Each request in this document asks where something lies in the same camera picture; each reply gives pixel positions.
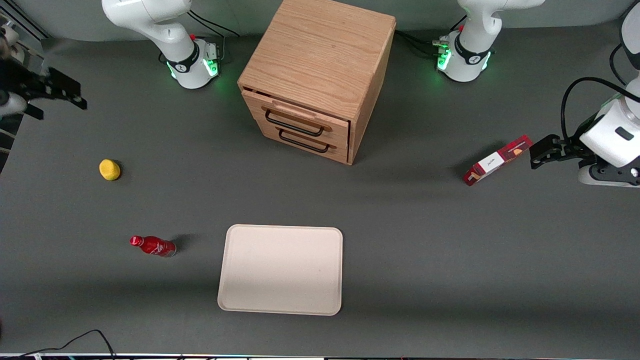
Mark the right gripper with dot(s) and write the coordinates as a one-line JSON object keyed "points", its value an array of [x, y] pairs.
{"points": [[21, 81]]}

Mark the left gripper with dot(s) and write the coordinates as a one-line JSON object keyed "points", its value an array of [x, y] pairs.
{"points": [[571, 146]]}

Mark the wooden drawer with lip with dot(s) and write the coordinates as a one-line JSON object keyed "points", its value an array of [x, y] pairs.
{"points": [[337, 131]]}

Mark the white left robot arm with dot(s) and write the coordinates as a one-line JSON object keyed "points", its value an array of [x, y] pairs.
{"points": [[472, 55]]}

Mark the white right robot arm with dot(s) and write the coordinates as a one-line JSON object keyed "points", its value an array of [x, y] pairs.
{"points": [[150, 20]]}

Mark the plain wooden drawer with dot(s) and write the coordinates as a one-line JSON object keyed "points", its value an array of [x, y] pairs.
{"points": [[340, 152]]}

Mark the red and white box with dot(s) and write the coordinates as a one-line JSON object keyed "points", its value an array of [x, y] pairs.
{"points": [[495, 162]]}

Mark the beige round object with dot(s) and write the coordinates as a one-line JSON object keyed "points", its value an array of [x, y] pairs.
{"points": [[6, 39]]}

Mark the yellow lemon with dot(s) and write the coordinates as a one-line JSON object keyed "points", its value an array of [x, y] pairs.
{"points": [[109, 169]]}

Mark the red bottle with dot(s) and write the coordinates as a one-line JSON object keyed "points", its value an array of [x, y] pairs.
{"points": [[155, 246]]}

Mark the oak wooden cabinet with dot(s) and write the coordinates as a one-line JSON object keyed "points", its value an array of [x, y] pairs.
{"points": [[320, 50]]}

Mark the beige plastic tray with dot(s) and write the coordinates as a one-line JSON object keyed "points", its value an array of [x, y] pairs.
{"points": [[280, 270]]}

